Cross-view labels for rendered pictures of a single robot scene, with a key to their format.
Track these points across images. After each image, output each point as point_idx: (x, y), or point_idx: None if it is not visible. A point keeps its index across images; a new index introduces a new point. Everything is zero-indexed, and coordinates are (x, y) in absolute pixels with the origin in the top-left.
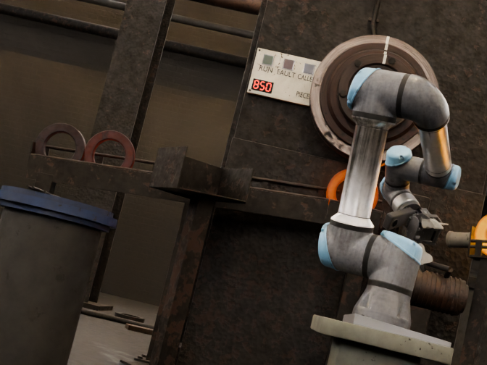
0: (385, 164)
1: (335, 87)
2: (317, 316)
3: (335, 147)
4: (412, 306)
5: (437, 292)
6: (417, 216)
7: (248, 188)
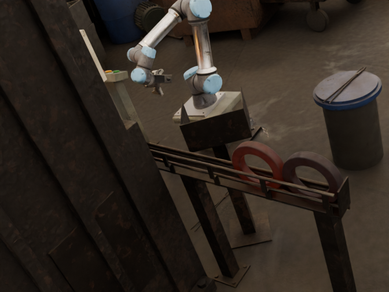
0: (154, 58)
1: None
2: (228, 106)
3: None
4: None
5: None
6: (158, 73)
7: (187, 115)
